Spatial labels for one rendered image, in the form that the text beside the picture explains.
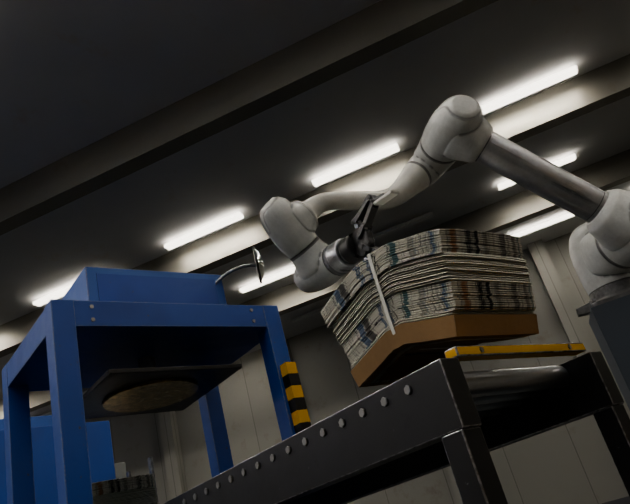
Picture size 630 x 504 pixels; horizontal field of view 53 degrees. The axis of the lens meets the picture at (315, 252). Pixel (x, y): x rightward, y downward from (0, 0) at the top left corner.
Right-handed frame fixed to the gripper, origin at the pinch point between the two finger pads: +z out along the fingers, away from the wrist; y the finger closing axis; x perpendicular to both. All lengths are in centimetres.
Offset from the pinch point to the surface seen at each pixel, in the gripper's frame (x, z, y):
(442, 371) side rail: 29, 22, 43
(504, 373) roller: 2.6, 16.0, 43.7
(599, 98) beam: -624, -160, -299
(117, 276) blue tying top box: 17, -130, -38
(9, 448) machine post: 49, -176, 15
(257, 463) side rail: 30, -38, 48
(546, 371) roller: -12.4, 16.1, 44.4
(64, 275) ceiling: -178, -757, -307
